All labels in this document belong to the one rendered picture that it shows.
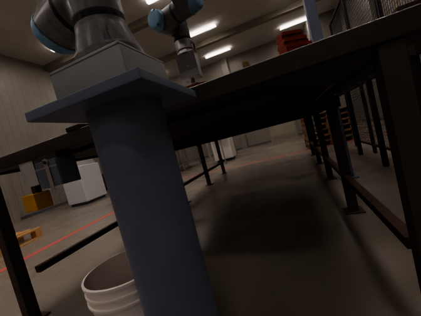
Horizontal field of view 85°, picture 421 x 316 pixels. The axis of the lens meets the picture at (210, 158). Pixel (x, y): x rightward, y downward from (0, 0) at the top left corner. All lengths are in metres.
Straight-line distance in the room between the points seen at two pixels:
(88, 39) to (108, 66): 0.09
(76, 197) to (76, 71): 6.52
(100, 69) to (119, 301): 0.67
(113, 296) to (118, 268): 0.27
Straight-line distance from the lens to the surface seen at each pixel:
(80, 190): 6.88
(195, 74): 1.04
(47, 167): 1.23
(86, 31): 0.59
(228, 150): 7.74
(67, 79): 0.58
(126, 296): 0.86
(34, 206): 1.37
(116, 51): 0.51
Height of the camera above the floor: 0.72
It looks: 4 degrees down
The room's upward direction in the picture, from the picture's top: 15 degrees counter-clockwise
